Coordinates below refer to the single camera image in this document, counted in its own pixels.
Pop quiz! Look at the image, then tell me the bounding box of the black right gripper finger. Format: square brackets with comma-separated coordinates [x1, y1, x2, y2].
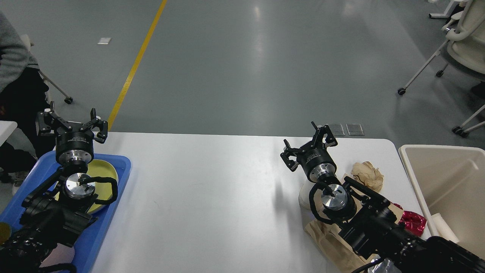
[281, 140, 303, 172]
[311, 122, 338, 150]

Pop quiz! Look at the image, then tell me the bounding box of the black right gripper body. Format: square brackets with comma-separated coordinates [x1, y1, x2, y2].
[297, 148, 337, 183]

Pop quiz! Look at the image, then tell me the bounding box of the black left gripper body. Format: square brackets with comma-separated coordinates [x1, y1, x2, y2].
[55, 132, 94, 165]

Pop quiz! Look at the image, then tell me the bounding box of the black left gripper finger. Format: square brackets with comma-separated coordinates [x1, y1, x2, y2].
[36, 101, 74, 137]
[78, 108, 108, 144]

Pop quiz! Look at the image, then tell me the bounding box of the yellow plastic plate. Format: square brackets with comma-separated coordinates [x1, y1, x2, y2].
[63, 159, 118, 200]

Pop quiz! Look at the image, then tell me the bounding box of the pink mug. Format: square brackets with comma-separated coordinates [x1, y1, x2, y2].
[40, 244, 75, 268]

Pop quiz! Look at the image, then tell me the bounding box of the dark teal mug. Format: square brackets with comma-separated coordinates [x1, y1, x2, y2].
[0, 222, 12, 245]

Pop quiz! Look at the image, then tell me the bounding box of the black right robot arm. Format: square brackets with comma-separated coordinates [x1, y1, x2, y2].
[280, 122, 484, 273]

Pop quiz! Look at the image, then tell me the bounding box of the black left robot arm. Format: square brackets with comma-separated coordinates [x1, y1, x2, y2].
[1, 103, 119, 273]

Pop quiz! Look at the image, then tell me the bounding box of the metal floor socket plate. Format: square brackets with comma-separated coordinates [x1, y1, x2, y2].
[329, 123, 346, 137]

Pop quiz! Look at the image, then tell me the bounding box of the white paper cup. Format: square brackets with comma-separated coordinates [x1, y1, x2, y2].
[298, 180, 314, 210]

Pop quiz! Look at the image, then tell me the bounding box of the person in black trousers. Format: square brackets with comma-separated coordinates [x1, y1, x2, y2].
[0, 14, 56, 193]

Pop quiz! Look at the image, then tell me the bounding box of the white side table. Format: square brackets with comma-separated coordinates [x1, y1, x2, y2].
[0, 121, 17, 145]

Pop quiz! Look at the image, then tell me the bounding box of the crumpled brown paper ball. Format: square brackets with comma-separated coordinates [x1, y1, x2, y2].
[350, 161, 385, 193]

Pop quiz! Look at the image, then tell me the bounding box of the brown paper bag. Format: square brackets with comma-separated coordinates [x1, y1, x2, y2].
[305, 174, 404, 273]

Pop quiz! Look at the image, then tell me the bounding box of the white paper scrap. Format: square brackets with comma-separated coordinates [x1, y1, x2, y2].
[97, 37, 111, 45]

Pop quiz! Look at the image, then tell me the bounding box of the blue plastic tray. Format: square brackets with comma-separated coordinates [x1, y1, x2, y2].
[0, 151, 131, 273]

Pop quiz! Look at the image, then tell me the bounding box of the red foil wrapper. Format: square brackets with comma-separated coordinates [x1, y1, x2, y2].
[393, 203, 427, 237]

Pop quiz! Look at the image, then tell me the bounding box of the beige plastic bin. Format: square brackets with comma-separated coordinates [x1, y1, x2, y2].
[399, 144, 485, 259]

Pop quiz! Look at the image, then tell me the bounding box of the white tissue roll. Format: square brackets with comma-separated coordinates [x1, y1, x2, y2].
[432, 213, 460, 243]

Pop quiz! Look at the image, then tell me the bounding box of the white office chair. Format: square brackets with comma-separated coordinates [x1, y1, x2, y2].
[397, 0, 485, 138]

